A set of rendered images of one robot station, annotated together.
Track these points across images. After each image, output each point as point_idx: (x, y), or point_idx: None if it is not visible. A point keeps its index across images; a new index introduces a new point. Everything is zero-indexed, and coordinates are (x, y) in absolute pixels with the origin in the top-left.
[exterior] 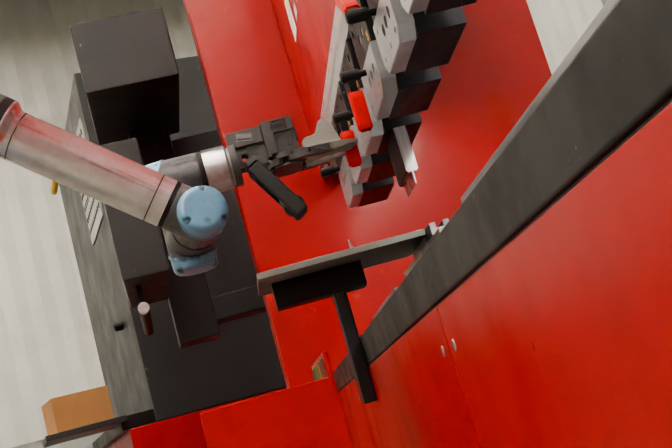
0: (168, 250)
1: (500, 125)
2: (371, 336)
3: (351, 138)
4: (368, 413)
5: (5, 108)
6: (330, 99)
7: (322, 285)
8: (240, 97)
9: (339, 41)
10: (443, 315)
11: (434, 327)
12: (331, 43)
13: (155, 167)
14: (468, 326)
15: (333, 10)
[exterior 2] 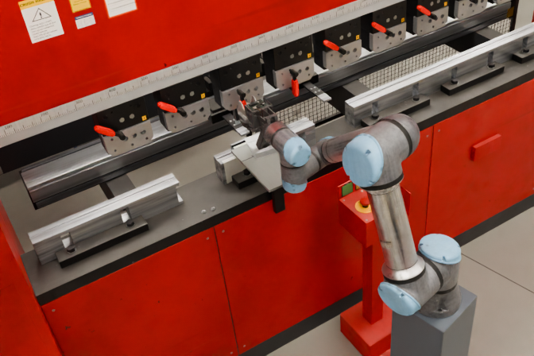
0: (303, 181)
1: None
2: (318, 172)
3: (248, 102)
4: (233, 233)
5: (396, 121)
6: (149, 86)
7: None
8: None
9: (237, 53)
10: (437, 125)
11: (425, 132)
12: (212, 53)
13: (303, 141)
14: (454, 121)
15: (245, 37)
